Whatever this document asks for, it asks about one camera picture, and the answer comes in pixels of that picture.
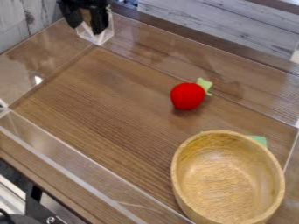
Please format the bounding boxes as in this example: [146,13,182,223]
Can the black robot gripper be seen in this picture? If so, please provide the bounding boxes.
[57,0,108,35]

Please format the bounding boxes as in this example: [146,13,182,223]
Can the red felt strawberry toy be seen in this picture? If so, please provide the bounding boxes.
[170,78,212,110]

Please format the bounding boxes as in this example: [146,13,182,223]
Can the green felt piece behind bowl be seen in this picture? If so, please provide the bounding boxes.
[249,136,266,147]

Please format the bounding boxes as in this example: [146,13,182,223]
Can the wooden oval bowl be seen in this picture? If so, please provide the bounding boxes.
[170,130,285,224]

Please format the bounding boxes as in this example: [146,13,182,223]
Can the clear acrylic tray enclosure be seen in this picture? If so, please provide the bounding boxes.
[0,16,299,224]

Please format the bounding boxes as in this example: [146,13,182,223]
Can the black table clamp bracket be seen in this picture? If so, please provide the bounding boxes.
[23,185,66,224]

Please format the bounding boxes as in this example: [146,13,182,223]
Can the black cable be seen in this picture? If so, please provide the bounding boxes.
[0,208,18,224]

